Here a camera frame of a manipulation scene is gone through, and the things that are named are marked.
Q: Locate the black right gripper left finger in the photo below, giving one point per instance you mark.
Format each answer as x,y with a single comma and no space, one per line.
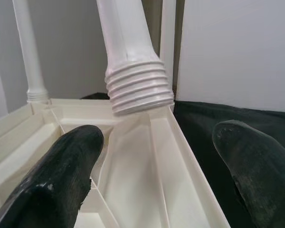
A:
50,185

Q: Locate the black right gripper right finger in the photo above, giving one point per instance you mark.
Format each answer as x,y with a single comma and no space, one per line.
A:
259,171

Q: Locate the white plastic table top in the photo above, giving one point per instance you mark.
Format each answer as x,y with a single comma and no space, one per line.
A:
137,178

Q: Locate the white plastic table leg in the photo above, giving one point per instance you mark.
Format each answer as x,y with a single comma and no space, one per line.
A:
31,59
128,47

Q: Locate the black cloth table cover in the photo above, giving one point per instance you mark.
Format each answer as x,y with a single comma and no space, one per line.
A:
199,133

